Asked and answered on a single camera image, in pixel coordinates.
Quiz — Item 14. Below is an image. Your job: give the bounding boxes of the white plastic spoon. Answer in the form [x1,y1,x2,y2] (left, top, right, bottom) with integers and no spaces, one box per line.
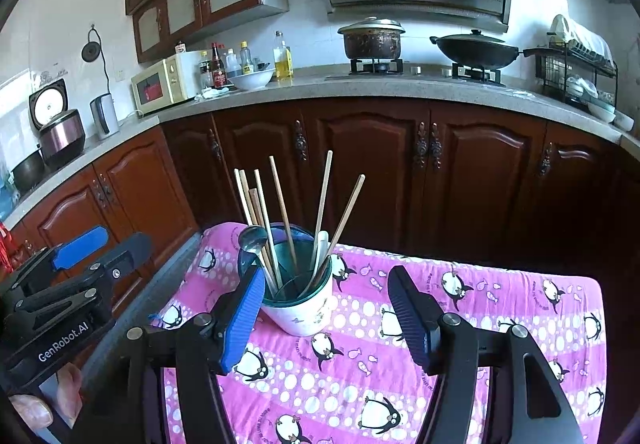
[307,230,332,290]

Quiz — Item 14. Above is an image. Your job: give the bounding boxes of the white cloth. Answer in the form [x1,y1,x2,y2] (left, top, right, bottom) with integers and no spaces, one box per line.
[194,86,236,101]

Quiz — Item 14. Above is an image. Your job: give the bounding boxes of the black inner pot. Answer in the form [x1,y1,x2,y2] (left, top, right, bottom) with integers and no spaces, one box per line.
[10,148,47,192]

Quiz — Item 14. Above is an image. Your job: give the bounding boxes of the brown kitchen base cabinets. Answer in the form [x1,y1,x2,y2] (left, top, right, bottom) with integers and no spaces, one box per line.
[0,96,640,325]

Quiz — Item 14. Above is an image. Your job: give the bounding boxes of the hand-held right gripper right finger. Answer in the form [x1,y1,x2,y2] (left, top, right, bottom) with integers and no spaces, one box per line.
[387,265,585,444]

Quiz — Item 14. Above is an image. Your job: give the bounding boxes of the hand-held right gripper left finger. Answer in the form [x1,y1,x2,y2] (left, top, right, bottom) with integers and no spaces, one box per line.
[70,265,267,444]

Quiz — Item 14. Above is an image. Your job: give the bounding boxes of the round black wall hanger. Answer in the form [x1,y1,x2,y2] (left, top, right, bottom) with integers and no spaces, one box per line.
[81,24,112,85]

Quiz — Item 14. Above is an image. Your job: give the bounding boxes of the pink penguin print towel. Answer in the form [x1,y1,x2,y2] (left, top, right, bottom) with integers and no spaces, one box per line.
[150,222,605,444]

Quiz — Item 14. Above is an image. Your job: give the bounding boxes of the stack of white bowls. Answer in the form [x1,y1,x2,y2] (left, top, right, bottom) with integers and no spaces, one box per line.
[567,76,618,125]

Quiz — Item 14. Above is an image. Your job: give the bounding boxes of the black wire dish rack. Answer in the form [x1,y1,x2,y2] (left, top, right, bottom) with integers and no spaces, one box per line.
[522,41,620,114]

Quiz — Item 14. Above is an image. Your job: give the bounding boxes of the yellow oil bottle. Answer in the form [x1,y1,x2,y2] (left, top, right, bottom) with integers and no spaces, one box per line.
[272,30,293,81]

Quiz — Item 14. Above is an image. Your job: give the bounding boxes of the white cover on dish rack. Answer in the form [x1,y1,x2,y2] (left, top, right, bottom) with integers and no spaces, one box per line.
[547,14,615,67]

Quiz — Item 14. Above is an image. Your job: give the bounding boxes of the electric kettle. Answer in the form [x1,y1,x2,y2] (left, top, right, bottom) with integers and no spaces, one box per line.
[90,93,120,141]

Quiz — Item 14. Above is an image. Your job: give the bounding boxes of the white floral utensil holder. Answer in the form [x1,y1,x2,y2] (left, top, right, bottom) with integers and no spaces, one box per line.
[237,225,335,337]

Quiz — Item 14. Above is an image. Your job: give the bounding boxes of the dark soy sauce bottle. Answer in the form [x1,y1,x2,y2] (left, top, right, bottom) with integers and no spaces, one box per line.
[210,42,228,90]

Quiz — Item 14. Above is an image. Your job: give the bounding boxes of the cream microwave oven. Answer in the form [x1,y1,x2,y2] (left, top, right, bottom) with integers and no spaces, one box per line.
[131,50,208,116]

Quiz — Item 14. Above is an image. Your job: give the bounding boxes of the black wok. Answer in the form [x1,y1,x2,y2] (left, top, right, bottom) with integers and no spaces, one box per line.
[431,29,526,71]

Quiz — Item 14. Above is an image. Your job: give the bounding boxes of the stained metal stock pot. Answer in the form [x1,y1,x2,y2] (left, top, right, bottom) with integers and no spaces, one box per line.
[337,16,406,61]

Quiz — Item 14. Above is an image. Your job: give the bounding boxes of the person's left hand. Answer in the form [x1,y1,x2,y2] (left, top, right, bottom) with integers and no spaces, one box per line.
[7,363,86,432]

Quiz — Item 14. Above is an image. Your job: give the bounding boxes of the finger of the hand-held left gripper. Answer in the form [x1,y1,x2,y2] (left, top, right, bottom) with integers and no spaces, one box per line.
[0,224,111,299]
[17,231,153,321]

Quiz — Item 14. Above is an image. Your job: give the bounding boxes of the grey speckled kitchen countertop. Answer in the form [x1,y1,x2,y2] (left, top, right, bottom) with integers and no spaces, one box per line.
[0,61,640,230]

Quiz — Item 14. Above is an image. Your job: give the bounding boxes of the gas stove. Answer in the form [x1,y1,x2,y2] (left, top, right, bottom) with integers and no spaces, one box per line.
[325,56,508,89]

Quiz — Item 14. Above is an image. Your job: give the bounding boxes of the rice cooker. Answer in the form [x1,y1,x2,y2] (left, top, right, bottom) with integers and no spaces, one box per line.
[29,78,87,170]

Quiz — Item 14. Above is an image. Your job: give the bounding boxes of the red packet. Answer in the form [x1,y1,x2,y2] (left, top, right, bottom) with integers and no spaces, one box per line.
[0,221,16,275]

